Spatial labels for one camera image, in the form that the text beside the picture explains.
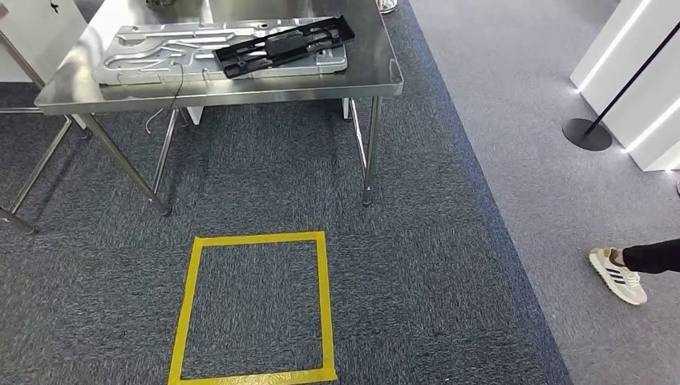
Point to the black plastic panel part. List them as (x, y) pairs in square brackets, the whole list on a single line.
[(281, 48)]

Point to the large machined aluminium plate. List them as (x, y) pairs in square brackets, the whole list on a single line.
[(138, 64)]

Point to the yellow floor tape square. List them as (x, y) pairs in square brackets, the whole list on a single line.
[(324, 297)]

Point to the person's foot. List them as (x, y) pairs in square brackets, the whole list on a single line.
[(619, 276)]

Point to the black stanchion with round base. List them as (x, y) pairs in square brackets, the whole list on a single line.
[(587, 135)]

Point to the person's leg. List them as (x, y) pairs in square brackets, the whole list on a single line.
[(653, 256)]

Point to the white cabinet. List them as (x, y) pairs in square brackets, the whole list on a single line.
[(637, 79)]

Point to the stainless steel workbench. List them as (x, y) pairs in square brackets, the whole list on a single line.
[(239, 87)]

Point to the white panel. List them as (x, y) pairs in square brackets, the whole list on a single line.
[(37, 32)]

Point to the steel table frame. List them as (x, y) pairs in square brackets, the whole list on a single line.
[(37, 167)]

